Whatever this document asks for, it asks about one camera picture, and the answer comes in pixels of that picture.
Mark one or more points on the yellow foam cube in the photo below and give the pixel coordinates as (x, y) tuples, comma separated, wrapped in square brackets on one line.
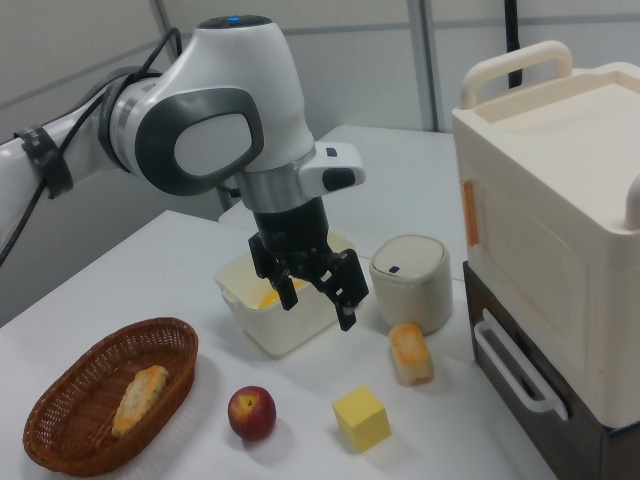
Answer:
[(361, 417)]

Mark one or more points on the brown wicker basket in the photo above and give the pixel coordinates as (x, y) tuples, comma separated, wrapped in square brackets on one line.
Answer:
[(75, 400)]

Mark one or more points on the black pole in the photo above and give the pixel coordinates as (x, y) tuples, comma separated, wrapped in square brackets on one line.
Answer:
[(515, 45)]

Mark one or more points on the white plastic container box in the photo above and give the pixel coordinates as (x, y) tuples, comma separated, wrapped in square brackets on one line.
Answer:
[(280, 327)]

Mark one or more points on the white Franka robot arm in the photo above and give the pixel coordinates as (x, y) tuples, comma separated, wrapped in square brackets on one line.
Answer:
[(215, 85)]

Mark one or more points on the red apple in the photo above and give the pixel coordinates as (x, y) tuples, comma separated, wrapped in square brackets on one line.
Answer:
[(251, 412)]

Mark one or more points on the yellow banana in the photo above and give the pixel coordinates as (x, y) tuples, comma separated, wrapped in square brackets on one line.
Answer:
[(267, 301)]

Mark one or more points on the long ridged bread loaf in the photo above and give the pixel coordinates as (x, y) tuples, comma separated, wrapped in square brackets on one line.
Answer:
[(137, 397)]

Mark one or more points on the small white lidded bin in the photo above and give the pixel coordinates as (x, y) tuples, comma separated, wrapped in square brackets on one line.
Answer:
[(412, 282)]

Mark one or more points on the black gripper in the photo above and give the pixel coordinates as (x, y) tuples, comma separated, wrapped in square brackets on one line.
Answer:
[(292, 227)]

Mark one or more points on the short orange bread roll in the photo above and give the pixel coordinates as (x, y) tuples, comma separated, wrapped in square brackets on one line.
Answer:
[(411, 357)]

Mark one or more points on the cream plastic cabinet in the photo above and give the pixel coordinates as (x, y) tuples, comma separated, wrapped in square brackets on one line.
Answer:
[(545, 210)]

